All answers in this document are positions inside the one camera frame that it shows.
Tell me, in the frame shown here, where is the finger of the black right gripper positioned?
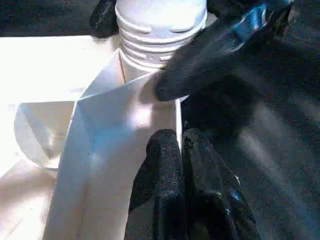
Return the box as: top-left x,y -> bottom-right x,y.
89,0 -> 121,39
154,0 -> 297,102

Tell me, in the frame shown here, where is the white plastic table leg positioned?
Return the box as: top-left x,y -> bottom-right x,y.
114,0 -> 209,85

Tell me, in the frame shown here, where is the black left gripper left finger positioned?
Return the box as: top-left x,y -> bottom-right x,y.
124,128 -> 186,240

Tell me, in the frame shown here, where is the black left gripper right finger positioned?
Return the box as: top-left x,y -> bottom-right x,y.
182,128 -> 262,240

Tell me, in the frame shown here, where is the white plastic table top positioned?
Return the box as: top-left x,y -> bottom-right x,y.
0,34 -> 190,240

